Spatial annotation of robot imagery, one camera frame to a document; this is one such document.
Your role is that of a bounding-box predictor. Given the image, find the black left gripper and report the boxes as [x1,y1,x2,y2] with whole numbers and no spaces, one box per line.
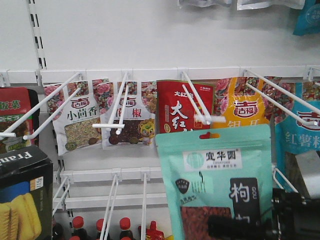
[207,188,320,240]

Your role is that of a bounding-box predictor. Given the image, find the teal goji berry pouch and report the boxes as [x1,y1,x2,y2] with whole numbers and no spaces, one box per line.
[155,124,273,240]

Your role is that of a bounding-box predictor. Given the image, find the black Franzzi cookie box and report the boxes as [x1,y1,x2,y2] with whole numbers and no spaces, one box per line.
[0,145,53,240]

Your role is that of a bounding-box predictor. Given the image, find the red cap sauce bottle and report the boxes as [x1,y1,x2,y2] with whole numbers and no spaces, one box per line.
[119,217,134,240]

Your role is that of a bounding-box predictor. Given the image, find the white peg hook centre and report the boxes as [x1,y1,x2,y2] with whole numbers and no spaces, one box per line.
[181,71,226,125]

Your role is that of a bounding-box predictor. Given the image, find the white peg hook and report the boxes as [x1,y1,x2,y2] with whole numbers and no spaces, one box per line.
[91,72,131,136]
[243,68,320,129]
[0,71,82,140]
[181,71,226,125]

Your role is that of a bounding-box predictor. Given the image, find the red jujube bag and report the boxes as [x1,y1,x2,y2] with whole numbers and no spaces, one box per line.
[156,80,210,134]

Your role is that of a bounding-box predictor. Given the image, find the white peppercorn spice packet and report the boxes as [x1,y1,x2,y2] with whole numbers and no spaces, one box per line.
[98,81,157,150]

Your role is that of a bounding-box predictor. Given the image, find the yellow fungus snack bag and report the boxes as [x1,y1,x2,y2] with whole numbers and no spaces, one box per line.
[211,77,269,129]

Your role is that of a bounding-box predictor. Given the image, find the blue sweet potato noodle bag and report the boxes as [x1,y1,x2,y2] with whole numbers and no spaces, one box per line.
[274,81,320,193]

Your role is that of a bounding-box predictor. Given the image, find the white peg hook right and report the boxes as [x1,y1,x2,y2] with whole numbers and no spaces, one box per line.
[243,68,320,129]

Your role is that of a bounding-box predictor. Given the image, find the white fennel seed packet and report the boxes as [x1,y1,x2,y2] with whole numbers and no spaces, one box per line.
[47,78,108,156]

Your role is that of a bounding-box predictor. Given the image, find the white peg hook far left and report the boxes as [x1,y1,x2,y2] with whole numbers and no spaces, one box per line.
[0,71,82,140]

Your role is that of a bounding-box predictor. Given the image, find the teal bag top right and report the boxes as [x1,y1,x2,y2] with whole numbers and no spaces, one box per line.
[292,0,320,36]

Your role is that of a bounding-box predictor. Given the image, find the red pickled vegetable bag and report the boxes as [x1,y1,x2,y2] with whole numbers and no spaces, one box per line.
[0,87,40,154]

